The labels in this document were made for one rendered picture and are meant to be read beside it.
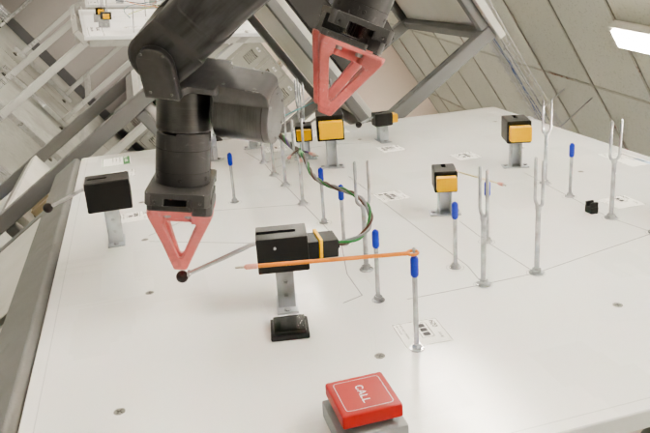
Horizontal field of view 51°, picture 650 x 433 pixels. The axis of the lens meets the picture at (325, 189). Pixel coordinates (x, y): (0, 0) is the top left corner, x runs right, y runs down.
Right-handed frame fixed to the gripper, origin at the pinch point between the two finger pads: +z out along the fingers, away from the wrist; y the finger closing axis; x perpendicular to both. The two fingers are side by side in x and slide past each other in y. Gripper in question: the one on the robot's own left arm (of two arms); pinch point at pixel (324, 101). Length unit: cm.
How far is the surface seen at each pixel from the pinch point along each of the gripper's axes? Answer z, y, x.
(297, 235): 14.4, -1.6, -2.2
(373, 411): 17.9, -25.8, -8.5
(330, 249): 15.0, -1.1, -6.4
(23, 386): 34.5, -10.9, 18.9
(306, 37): -1, 100, -5
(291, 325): 22.3, -6.6, -4.3
